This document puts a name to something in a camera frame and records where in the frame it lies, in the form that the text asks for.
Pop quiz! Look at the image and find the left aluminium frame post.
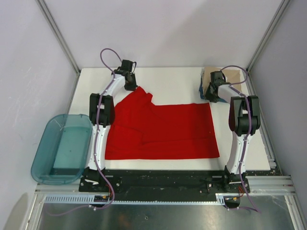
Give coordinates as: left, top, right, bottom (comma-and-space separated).
36, 0, 81, 75

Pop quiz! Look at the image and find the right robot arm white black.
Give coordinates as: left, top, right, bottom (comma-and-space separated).
204, 71, 261, 192

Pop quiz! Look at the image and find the folded beige t-shirt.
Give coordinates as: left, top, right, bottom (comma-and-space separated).
200, 66, 241, 93

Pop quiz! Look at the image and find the grey slotted cable duct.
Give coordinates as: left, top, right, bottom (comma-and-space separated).
44, 194, 240, 206

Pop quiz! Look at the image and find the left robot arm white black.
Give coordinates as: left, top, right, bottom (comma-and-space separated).
82, 59, 138, 192

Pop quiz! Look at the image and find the red t-shirt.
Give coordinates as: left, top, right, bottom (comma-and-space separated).
105, 87, 220, 160

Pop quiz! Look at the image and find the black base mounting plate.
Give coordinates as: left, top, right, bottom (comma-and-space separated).
79, 170, 250, 202

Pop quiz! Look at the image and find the right aluminium frame post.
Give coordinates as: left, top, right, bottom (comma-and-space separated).
246, 0, 292, 73

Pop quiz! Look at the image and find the teal translucent plastic bin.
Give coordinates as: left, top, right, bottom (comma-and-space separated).
31, 114, 93, 185

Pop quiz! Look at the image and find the folded blue t-shirt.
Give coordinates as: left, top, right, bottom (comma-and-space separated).
199, 77, 226, 103

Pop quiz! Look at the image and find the aluminium frame post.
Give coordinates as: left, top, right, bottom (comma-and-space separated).
36, 0, 81, 75
246, 0, 292, 73

